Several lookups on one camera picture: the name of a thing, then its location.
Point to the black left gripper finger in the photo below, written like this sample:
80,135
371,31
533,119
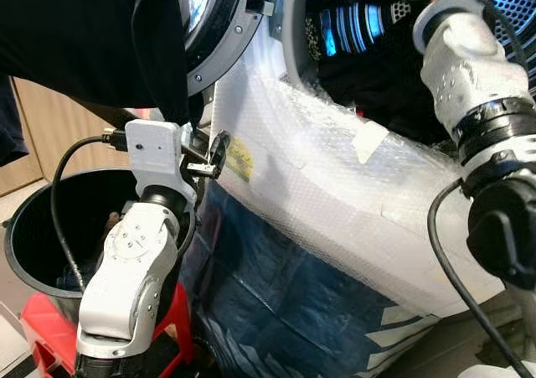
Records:
220,153

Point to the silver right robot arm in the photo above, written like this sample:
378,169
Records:
469,68

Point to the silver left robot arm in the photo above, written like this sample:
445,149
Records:
126,277

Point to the white bubble-wrapped washing machine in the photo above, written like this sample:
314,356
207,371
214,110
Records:
335,210

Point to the brown crumpled garment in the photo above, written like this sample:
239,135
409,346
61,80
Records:
113,220

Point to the round grey washer door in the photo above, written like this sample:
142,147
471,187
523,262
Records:
239,43

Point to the white tape piece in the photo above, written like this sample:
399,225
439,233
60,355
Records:
370,143

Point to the light wooden cabinet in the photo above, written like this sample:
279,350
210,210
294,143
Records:
50,126

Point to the black round bucket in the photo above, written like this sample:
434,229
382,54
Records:
42,227

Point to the black draped shirt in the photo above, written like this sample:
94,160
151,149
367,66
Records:
84,34

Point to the perforated steel washer drum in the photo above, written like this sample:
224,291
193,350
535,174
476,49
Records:
352,26

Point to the black garment with white print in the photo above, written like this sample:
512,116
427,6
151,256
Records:
394,85

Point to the red plastic stool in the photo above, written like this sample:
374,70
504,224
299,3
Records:
46,328

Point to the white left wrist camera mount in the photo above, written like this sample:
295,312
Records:
155,147

